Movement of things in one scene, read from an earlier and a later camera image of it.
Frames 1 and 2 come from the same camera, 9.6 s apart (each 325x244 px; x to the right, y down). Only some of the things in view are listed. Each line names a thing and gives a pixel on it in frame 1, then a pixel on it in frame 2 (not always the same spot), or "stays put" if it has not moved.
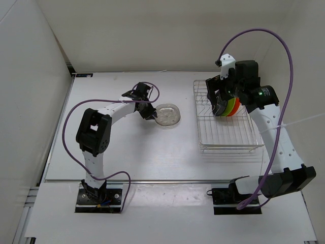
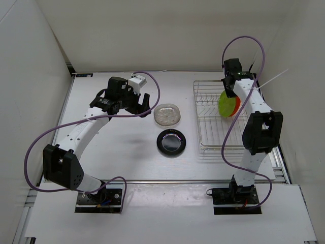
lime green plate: x=229 y=107 stays put
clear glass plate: x=167 y=114 stays put
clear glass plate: x=168 y=114 stays put
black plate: x=219 y=107 to x=171 y=143
